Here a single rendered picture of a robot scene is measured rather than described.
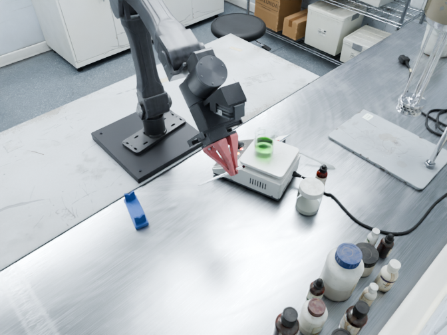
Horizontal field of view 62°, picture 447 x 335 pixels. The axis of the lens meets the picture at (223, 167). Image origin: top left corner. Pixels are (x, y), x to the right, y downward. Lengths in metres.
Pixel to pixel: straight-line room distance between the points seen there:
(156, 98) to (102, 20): 2.34
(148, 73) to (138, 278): 0.50
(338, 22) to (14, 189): 2.60
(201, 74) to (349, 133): 0.65
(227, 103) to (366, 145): 0.61
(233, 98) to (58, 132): 0.73
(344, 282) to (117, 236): 0.51
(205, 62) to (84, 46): 2.68
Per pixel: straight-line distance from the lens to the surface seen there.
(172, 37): 0.75
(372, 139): 1.19
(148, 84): 0.99
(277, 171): 0.91
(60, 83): 3.31
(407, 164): 1.15
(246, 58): 1.53
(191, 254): 0.86
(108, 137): 1.14
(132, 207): 0.95
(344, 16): 3.16
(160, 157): 1.05
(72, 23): 3.21
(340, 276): 0.76
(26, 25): 3.73
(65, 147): 1.19
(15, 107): 3.18
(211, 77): 0.65
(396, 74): 1.56
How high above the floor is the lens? 1.63
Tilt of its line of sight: 45 degrees down
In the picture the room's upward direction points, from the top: straight up
